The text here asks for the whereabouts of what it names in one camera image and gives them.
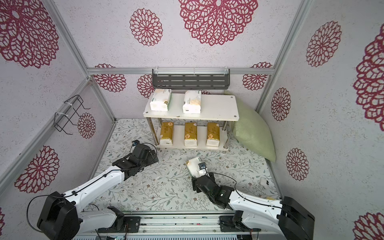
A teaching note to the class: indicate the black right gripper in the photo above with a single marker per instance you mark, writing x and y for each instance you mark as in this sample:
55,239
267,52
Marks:
198,181

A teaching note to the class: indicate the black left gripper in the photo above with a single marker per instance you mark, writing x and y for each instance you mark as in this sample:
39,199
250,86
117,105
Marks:
151,160

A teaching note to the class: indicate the gold tissue pack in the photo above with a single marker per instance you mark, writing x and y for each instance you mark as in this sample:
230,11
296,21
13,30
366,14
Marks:
166,134
191,135
213,134

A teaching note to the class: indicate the white tissue pack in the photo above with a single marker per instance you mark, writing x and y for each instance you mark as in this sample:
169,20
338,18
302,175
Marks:
193,168
192,102
160,100

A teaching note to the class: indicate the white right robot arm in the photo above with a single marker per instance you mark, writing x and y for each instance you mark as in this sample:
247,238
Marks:
287,216

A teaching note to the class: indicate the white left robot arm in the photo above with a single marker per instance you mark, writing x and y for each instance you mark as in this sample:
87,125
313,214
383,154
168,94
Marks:
63,215

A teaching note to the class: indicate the white two-tier shelf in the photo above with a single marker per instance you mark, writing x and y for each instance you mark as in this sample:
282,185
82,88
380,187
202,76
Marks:
221,108

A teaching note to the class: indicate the light green pillow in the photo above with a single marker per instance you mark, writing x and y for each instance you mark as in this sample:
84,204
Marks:
252,131

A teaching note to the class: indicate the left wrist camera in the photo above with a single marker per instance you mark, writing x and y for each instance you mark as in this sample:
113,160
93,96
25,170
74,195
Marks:
135,143

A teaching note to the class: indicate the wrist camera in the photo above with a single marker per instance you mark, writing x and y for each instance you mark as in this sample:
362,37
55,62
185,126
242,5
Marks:
135,143
202,166

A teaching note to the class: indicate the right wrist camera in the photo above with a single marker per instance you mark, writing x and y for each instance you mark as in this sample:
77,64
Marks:
202,166

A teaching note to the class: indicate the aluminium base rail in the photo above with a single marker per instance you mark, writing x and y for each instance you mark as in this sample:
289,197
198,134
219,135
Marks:
179,227

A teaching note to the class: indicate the grey wall-mounted metal rack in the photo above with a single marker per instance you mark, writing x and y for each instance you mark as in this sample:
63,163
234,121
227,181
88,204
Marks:
193,81

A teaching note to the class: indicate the black wire wall rack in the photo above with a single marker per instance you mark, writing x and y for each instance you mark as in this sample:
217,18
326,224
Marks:
62,119

